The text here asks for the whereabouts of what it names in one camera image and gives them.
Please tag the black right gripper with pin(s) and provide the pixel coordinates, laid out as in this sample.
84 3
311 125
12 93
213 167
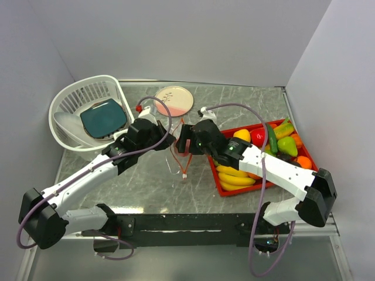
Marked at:
186 133

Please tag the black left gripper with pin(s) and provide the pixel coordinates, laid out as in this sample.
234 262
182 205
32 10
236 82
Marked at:
158 127

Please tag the clear zip top bag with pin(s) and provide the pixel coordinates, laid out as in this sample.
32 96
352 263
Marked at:
178 163

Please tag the orange fruit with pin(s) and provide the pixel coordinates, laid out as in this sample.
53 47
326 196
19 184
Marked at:
254 176
304 162

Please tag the dark green chili pepper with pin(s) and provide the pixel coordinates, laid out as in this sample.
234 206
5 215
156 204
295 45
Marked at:
272 139

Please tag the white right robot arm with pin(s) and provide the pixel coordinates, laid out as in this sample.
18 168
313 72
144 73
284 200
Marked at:
314 192

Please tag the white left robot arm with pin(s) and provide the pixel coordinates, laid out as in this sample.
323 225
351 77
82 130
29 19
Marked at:
47 215

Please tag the cream and pink round plate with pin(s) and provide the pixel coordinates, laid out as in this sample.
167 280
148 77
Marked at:
179 100

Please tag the teal square plate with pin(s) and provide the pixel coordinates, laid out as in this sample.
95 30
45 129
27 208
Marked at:
103 119

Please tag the yellow lemon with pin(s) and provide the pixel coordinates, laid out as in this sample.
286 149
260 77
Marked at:
243 134

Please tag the yellow banana bunch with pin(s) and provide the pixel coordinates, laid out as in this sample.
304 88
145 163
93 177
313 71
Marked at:
231 179

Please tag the red apple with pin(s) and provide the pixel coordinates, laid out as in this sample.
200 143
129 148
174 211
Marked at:
258 136

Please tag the white bowl in basket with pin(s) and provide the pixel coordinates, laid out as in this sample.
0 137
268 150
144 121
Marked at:
72 126

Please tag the white plastic laundry basket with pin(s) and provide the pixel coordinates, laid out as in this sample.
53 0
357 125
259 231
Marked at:
79 97

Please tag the orange mini pumpkin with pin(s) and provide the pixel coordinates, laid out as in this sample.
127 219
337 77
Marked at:
297 139

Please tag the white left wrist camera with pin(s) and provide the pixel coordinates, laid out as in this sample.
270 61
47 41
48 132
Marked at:
147 112

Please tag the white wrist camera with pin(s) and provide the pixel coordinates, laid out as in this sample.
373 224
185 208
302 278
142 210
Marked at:
206 114
147 112

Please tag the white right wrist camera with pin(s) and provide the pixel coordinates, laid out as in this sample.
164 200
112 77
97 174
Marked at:
206 114

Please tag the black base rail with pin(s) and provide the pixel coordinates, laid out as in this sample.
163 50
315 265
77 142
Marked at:
147 230

